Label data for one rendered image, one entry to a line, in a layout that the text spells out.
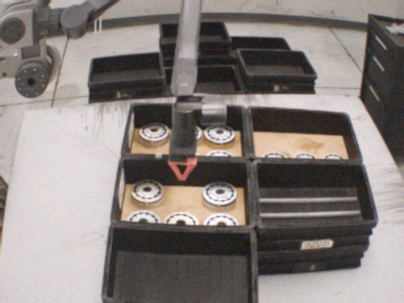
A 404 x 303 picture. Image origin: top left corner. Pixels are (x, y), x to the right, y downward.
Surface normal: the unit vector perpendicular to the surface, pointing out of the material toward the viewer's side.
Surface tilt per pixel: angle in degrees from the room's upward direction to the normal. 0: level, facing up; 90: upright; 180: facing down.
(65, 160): 0
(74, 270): 0
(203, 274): 0
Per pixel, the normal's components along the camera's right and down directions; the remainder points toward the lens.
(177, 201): 0.03, -0.79
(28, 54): 0.12, 0.61
